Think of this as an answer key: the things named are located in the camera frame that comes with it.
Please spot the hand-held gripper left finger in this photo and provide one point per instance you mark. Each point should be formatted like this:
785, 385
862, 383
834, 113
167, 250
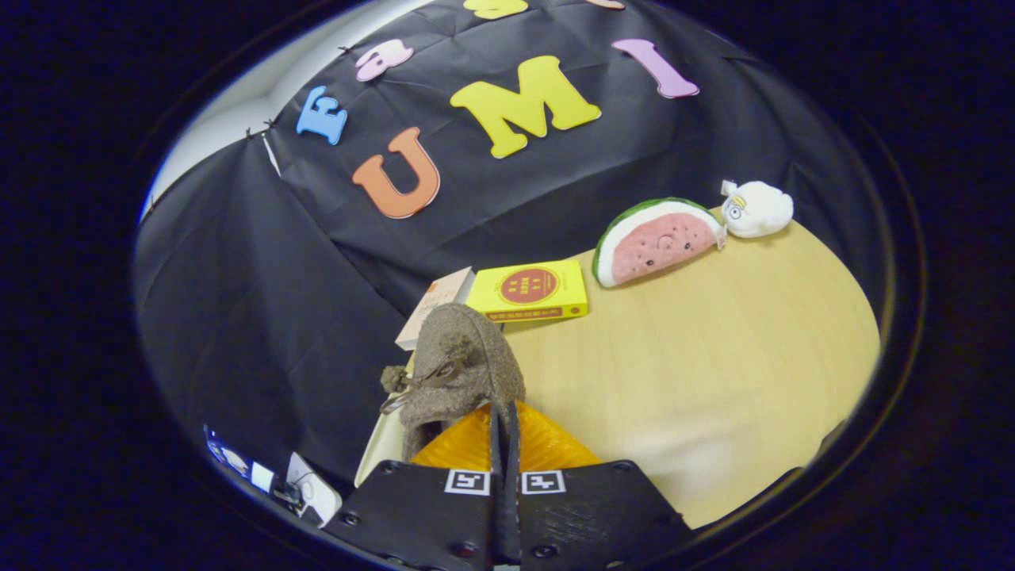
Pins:
420, 515

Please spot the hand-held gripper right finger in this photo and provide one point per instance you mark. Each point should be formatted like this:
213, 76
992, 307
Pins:
587, 515

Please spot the cream fabric storage box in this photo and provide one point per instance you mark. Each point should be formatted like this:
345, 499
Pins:
381, 456

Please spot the brown fuzzy shoe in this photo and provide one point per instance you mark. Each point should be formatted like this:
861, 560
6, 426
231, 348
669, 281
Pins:
476, 357

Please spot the blue printed packet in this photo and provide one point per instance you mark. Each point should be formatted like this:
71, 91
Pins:
234, 460

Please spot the beige book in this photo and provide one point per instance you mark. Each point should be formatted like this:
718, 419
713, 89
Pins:
432, 301

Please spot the yellow book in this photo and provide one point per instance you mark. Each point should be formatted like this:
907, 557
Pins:
567, 289

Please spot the watermelon slice plush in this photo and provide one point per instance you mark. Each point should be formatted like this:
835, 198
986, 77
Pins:
658, 242

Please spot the white plush toy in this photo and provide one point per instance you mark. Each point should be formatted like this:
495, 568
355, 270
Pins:
761, 210

